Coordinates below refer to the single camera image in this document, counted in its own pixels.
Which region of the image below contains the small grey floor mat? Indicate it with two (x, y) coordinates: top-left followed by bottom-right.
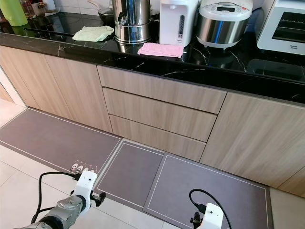
(97, 139), (165, 208)

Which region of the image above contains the large plain grey floor mat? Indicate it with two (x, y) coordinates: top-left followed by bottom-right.
(142, 152), (274, 229)

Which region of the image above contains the grey floor mat panda print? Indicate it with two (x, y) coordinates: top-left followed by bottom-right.
(0, 108), (122, 174)

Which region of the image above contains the light wood drawer front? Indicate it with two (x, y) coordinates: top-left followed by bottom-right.
(102, 87), (218, 142)
(108, 114), (207, 162)
(96, 65), (227, 114)

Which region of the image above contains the wide light wood cabinet door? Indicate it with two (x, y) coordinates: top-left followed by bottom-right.
(199, 92), (305, 188)

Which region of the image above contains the pink cloth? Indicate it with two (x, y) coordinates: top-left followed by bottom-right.
(137, 42), (185, 59)

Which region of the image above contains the light green cloth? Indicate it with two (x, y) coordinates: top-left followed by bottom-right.
(72, 25), (115, 42)

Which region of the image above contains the black glass cooktop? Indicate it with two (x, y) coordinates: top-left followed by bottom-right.
(23, 16), (77, 36)

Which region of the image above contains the steel water urn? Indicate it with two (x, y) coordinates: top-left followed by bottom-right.
(113, 0), (152, 45)

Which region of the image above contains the black frying pan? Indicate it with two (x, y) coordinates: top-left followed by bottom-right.
(87, 0), (115, 22)

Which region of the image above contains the white electric thermo pot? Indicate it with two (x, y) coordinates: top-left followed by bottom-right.
(159, 0), (201, 47)

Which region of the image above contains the silver rice cooker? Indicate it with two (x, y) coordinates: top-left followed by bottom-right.
(194, 0), (254, 50)

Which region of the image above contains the glass condiment bottle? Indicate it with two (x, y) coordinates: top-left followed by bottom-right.
(20, 0), (35, 20)

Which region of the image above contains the green plastic bottle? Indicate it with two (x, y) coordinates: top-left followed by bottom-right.
(0, 0), (28, 27)

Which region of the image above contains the white toaster oven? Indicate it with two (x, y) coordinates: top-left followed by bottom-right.
(256, 0), (305, 56)

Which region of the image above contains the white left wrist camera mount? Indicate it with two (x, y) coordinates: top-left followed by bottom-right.
(74, 170), (99, 210)

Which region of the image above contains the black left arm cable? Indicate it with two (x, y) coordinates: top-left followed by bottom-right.
(37, 171), (81, 226)

